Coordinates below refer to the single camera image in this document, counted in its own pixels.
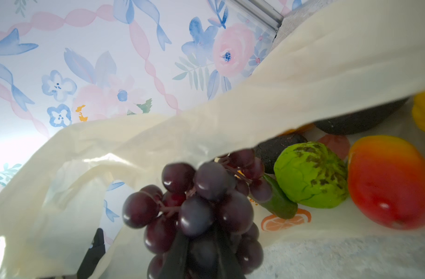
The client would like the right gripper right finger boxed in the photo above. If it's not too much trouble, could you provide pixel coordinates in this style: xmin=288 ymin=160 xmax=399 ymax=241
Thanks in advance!
xmin=214 ymin=224 xmax=246 ymax=279

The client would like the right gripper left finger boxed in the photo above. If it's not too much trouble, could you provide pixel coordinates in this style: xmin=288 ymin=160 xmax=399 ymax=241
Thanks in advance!
xmin=158 ymin=230 xmax=190 ymax=279

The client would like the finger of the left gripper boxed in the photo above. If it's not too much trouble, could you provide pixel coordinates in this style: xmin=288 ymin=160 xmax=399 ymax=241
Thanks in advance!
xmin=76 ymin=228 xmax=105 ymax=279

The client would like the purple grape bunch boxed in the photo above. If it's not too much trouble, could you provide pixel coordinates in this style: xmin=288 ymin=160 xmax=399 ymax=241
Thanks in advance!
xmin=122 ymin=149 xmax=272 ymax=279

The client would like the green yellow cucumber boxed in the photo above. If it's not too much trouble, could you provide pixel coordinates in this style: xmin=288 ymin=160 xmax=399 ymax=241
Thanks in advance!
xmin=258 ymin=174 xmax=298 ymax=220

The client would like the dark avocado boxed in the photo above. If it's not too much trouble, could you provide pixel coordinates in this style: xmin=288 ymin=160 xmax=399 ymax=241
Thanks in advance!
xmin=314 ymin=98 xmax=409 ymax=136
xmin=254 ymin=133 xmax=308 ymax=174

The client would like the green custard apple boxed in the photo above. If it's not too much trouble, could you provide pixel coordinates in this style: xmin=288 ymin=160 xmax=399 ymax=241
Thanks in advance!
xmin=273 ymin=142 xmax=349 ymax=209

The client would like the red yellow mango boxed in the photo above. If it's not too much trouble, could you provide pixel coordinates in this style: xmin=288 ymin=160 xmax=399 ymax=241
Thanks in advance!
xmin=279 ymin=124 xmax=315 ymax=136

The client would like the red yellow peach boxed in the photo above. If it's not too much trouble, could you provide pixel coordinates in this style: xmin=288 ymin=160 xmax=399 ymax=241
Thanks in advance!
xmin=348 ymin=136 xmax=425 ymax=230

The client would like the yellow plastic bag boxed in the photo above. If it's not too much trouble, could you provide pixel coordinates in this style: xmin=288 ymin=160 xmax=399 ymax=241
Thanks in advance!
xmin=0 ymin=1 xmax=425 ymax=279

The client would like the left corner aluminium post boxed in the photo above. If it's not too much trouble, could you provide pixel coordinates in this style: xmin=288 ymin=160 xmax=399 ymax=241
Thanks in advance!
xmin=231 ymin=0 xmax=284 ymax=32

